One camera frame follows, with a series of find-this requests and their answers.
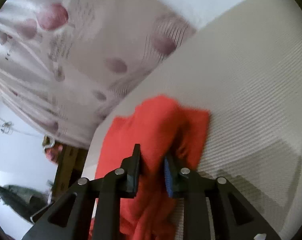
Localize dark hanging garment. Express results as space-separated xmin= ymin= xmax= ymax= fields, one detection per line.
xmin=0 ymin=184 xmax=49 ymax=223

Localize floral bag on cabinet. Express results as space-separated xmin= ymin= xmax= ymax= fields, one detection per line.
xmin=42 ymin=135 xmax=63 ymax=164

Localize leaf-print satin curtain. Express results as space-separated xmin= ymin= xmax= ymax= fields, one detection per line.
xmin=0 ymin=0 xmax=195 ymax=148

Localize beige woven table cover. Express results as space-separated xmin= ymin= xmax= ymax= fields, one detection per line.
xmin=83 ymin=0 xmax=302 ymax=239

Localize white cord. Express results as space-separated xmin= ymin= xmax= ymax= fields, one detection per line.
xmin=0 ymin=121 xmax=44 ymax=138

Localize dark wooden cabinet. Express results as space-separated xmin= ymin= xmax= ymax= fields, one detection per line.
xmin=51 ymin=144 xmax=88 ymax=200

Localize red knit sweater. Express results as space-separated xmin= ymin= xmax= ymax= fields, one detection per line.
xmin=95 ymin=95 xmax=210 ymax=239

